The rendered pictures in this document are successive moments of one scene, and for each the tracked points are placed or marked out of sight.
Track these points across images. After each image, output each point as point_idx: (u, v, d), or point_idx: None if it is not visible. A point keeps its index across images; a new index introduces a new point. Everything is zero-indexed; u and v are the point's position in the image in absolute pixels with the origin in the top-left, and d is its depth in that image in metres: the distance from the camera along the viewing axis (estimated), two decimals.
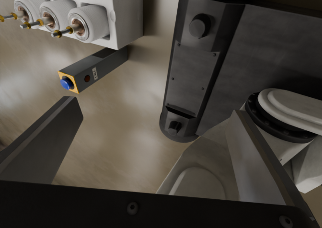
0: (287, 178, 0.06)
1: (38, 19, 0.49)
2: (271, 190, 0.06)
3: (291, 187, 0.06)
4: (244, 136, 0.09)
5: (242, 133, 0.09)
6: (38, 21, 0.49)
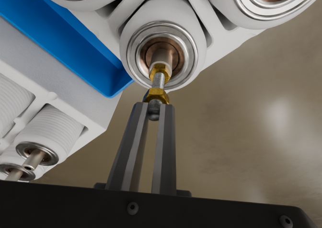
0: (168, 167, 0.06)
1: None
2: (152, 180, 0.06)
3: (166, 176, 0.06)
4: (157, 129, 0.09)
5: (158, 126, 0.09)
6: None
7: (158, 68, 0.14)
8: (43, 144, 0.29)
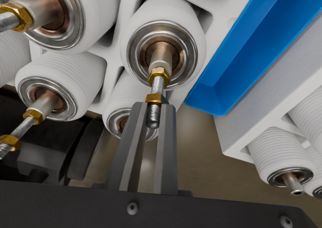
0: (169, 168, 0.06)
1: None
2: (154, 180, 0.06)
3: (168, 176, 0.06)
4: (158, 129, 0.09)
5: (159, 126, 0.09)
6: None
7: None
8: None
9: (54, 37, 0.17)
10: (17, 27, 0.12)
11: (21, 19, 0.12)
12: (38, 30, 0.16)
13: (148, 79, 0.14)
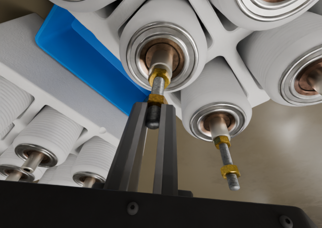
0: (169, 168, 0.06)
1: None
2: (154, 180, 0.06)
3: (168, 176, 0.06)
4: (158, 129, 0.09)
5: (159, 126, 0.09)
6: None
7: (224, 141, 0.19)
8: (97, 173, 0.35)
9: None
10: None
11: None
12: None
13: (166, 75, 0.14)
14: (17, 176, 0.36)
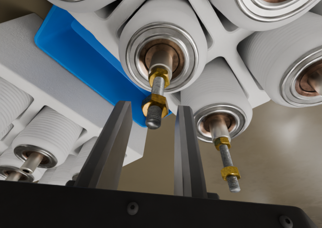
0: (196, 170, 0.06)
1: None
2: (180, 182, 0.06)
3: (196, 178, 0.06)
4: (178, 131, 0.09)
5: (178, 128, 0.09)
6: None
7: (224, 142, 0.19)
8: None
9: None
10: None
11: None
12: None
13: None
14: (16, 177, 0.36)
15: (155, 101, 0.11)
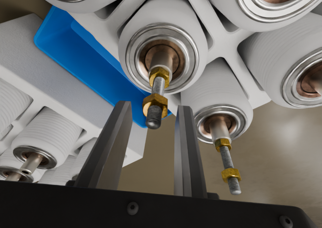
0: (196, 170, 0.06)
1: None
2: (180, 182, 0.06)
3: (196, 178, 0.06)
4: (178, 131, 0.09)
5: (178, 128, 0.09)
6: None
7: (224, 143, 0.19)
8: None
9: None
10: None
11: None
12: None
13: (151, 75, 0.14)
14: (15, 178, 0.36)
15: (164, 117, 0.12)
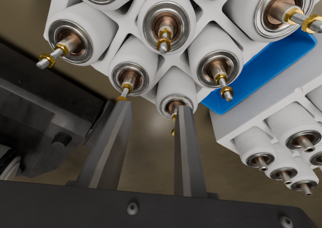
0: (196, 170, 0.06)
1: None
2: (180, 182, 0.06)
3: (196, 178, 0.06)
4: (178, 131, 0.09)
5: (178, 128, 0.09)
6: None
7: (287, 19, 0.21)
8: None
9: None
10: None
11: (170, 38, 0.23)
12: (155, 38, 0.27)
13: (226, 77, 0.27)
14: None
15: (222, 96, 0.25)
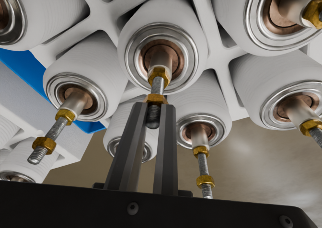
0: (169, 168, 0.06)
1: (311, 13, 0.10)
2: (154, 180, 0.06)
3: (168, 176, 0.06)
4: (158, 129, 0.09)
5: (159, 126, 0.09)
6: (321, 13, 0.10)
7: None
8: (25, 174, 0.36)
9: (155, 39, 0.15)
10: (155, 76, 0.14)
11: (150, 83, 0.14)
12: (171, 42, 0.15)
13: (68, 125, 0.19)
14: None
15: (35, 143, 0.15)
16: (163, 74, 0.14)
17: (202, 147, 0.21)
